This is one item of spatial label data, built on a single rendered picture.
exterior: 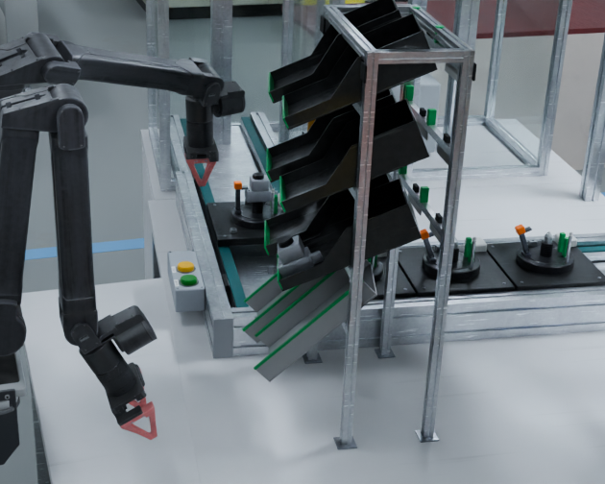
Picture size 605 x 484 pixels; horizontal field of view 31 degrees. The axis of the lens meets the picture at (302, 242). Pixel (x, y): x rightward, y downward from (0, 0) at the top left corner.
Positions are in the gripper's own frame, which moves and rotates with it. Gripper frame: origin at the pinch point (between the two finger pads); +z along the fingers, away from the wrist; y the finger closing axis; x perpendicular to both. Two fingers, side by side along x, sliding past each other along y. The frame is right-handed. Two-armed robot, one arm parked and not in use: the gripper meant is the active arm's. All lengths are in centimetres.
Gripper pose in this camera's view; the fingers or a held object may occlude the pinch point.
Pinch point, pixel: (202, 182)
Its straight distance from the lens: 240.8
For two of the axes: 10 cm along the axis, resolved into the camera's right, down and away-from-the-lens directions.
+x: -9.8, 0.8, -1.7
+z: -0.1, 9.0, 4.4
